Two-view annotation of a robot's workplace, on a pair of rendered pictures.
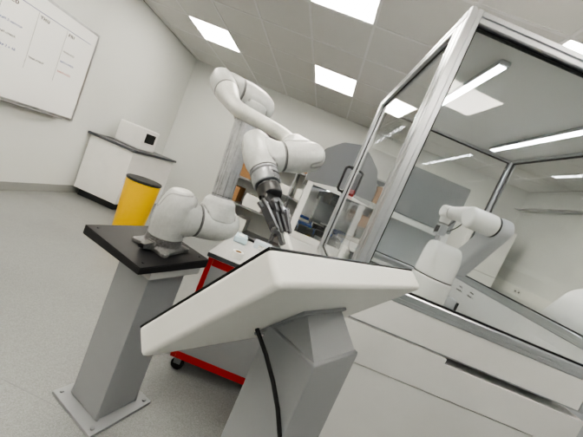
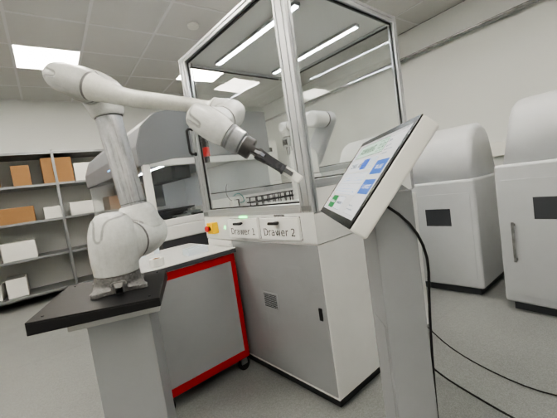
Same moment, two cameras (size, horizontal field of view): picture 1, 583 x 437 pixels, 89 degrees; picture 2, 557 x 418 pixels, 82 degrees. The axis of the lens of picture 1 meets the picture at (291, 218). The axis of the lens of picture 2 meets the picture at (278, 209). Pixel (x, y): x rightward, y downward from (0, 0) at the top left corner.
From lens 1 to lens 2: 0.77 m
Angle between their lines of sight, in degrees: 39
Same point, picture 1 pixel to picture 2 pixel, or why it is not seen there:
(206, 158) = not seen: outside the picture
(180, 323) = (389, 191)
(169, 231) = (131, 260)
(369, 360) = (341, 230)
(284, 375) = (399, 207)
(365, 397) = (351, 255)
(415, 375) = not seen: hidden behind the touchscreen
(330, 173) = (159, 148)
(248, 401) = (387, 242)
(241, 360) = (223, 344)
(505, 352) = not seen: hidden behind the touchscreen
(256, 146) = (215, 115)
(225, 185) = (135, 188)
